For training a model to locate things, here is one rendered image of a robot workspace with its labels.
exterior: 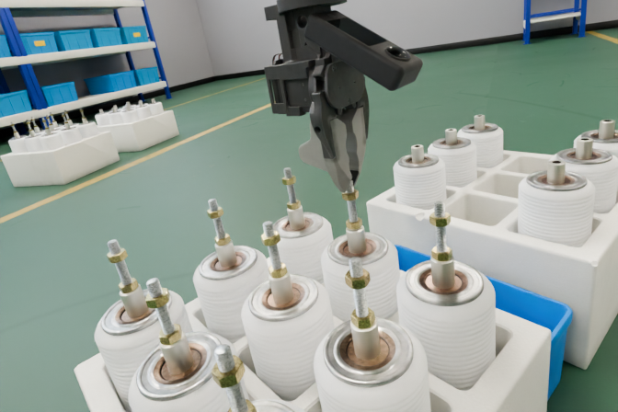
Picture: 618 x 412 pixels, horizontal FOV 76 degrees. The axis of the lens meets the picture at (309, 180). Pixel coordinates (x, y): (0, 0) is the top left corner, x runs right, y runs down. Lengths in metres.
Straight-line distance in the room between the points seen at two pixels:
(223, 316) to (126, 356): 0.12
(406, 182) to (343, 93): 0.37
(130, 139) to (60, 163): 0.55
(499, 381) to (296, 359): 0.19
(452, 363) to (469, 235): 0.29
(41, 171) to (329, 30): 2.18
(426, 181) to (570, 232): 0.24
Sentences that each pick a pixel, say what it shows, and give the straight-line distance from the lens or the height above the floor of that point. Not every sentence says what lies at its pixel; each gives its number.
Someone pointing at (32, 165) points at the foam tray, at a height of 0.11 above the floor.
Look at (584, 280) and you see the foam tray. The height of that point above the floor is 0.15.
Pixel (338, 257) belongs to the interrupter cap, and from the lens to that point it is 0.49.
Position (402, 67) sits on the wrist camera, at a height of 0.47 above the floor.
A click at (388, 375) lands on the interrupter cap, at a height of 0.25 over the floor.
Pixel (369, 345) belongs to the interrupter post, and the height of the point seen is 0.27.
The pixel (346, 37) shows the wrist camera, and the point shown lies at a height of 0.50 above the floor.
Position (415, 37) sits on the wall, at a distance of 6.50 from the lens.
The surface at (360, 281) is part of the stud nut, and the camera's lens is 0.31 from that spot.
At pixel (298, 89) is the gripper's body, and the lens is 0.43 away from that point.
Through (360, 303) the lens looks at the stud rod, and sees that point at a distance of 0.33.
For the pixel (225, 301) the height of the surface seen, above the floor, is 0.23.
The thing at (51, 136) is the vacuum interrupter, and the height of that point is 0.25.
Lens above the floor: 0.51
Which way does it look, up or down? 20 degrees down
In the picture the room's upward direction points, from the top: 10 degrees counter-clockwise
